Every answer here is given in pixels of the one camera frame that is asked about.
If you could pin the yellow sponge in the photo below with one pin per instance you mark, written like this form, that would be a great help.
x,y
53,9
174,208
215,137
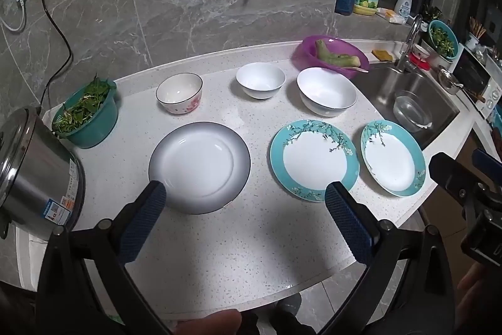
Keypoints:
x,y
381,55

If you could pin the teal strainer basket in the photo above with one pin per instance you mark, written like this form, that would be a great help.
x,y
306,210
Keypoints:
x,y
433,29

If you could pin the blue utensil cup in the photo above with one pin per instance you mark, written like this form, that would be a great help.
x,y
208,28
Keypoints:
x,y
345,1

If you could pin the white microwave oven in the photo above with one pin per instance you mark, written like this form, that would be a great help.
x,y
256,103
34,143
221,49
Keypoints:
x,y
474,76

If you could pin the person's left hand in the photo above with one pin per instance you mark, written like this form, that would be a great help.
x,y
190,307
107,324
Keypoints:
x,y
211,323

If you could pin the chopped green vegetables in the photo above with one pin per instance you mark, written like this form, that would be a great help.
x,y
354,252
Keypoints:
x,y
444,40

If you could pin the white and yellow packet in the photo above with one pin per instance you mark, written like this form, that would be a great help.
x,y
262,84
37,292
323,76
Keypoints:
x,y
392,15

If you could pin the green plastic colander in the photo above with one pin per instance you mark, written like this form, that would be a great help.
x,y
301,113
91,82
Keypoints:
x,y
100,123

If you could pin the chopstick holder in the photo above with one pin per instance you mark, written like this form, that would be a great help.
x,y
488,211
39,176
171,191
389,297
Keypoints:
x,y
472,40

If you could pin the grey rimmed white plate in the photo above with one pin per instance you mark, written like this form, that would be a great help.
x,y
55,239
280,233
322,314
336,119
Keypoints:
x,y
196,166

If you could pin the leafy greens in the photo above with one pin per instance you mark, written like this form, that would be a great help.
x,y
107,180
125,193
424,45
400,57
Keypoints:
x,y
80,107

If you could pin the peeled green vegetable stem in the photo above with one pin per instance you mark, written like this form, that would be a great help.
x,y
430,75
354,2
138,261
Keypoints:
x,y
333,56

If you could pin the stainless steel rice cooker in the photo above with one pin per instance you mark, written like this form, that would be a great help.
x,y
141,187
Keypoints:
x,y
35,178

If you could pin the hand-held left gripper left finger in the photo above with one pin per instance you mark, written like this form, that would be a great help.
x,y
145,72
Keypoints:
x,y
145,225

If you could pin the clear glass bowl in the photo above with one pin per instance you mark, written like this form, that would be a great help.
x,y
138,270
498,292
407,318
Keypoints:
x,y
411,115

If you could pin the pink floral bowl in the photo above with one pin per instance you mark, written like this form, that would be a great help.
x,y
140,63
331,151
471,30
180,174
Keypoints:
x,y
178,95

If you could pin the small teal floral plate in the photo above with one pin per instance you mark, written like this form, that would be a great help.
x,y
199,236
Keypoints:
x,y
392,162

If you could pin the purple plastic basin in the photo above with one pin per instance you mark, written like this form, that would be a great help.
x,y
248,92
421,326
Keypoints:
x,y
304,58

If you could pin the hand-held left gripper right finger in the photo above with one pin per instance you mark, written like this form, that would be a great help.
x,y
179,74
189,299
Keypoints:
x,y
349,225

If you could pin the small patterned cup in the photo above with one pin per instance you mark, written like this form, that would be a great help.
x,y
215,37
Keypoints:
x,y
422,53

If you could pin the chrome faucet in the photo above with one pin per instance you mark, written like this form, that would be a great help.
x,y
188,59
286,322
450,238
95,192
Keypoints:
x,y
410,40

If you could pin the small white bowl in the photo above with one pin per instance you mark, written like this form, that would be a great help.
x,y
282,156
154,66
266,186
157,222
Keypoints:
x,y
261,82

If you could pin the large teal floral plate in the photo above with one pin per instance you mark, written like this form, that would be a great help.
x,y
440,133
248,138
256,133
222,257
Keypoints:
x,y
313,162

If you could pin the black shoe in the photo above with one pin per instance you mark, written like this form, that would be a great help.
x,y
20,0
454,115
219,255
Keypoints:
x,y
288,313

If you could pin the stainless steel sink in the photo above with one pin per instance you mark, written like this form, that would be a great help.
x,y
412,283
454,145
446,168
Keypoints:
x,y
384,87

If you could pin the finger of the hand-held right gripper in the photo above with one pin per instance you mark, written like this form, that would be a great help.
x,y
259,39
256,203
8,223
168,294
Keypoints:
x,y
488,162
451,178

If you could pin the large white bowl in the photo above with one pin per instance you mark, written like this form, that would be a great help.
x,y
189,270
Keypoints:
x,y
325,91

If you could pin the person's right hand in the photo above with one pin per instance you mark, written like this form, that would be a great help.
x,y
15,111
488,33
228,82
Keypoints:
x,y
474,282

